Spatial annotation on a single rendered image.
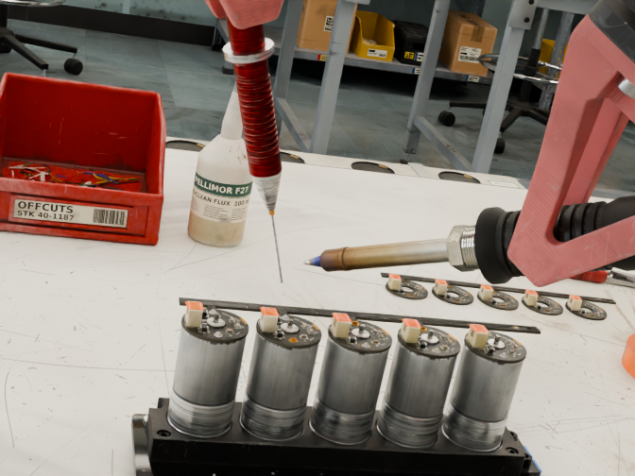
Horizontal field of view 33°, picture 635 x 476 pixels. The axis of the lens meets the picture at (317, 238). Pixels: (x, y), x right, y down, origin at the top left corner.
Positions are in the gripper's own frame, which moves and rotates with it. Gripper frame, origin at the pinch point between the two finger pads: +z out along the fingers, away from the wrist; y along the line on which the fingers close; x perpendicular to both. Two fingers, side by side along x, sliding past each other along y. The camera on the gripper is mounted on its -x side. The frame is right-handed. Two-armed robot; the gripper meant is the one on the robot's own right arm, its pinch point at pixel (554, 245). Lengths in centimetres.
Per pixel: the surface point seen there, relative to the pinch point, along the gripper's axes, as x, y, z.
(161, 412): -5.7, 2.2, 15.5
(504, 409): 2.6, -6.1, 9.1
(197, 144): -28, -33, 31
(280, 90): -121, -246, 140
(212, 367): -5.3, 2.3, 12.0
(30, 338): -13.6, -0.6, 22.1
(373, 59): -145, -357, 160
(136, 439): -5.5, 3.1, 16.6
